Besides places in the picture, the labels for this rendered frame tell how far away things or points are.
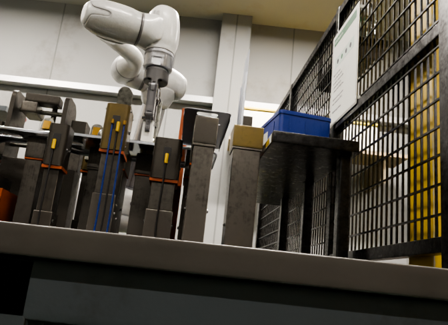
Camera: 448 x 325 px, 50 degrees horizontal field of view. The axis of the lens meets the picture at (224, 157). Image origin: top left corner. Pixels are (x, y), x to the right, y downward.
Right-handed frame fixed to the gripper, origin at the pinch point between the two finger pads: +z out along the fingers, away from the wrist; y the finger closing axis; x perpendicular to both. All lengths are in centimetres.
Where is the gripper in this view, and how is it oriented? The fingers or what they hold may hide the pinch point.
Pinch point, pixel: (147, 135)
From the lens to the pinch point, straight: 142.4
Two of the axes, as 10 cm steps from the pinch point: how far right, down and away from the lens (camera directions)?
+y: 1.0, -2.5, -9.6
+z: -1.0, 9.6, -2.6
